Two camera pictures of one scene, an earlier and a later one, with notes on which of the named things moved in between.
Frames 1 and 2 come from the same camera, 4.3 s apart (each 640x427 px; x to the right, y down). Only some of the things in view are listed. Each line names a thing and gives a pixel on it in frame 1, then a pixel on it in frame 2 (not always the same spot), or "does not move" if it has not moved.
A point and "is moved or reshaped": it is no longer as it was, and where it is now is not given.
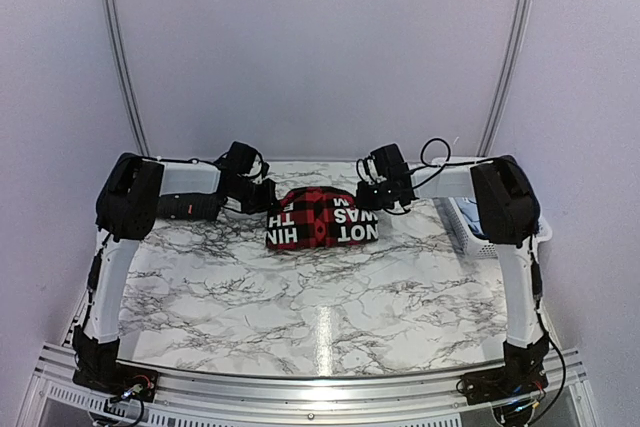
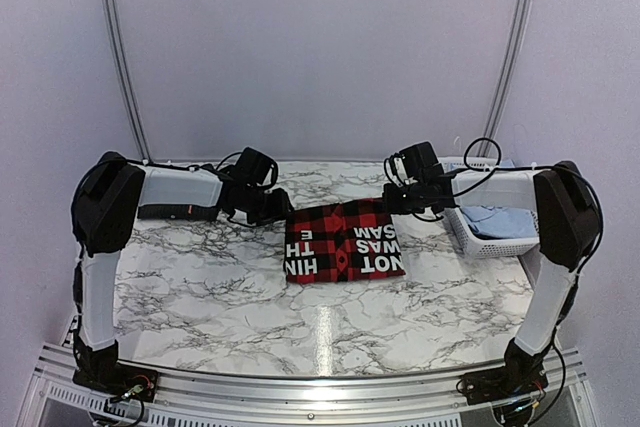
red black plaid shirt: (316, 216) is moved or reshaped
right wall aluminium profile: (514, 53) does not move
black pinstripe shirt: (199, 206) does not move
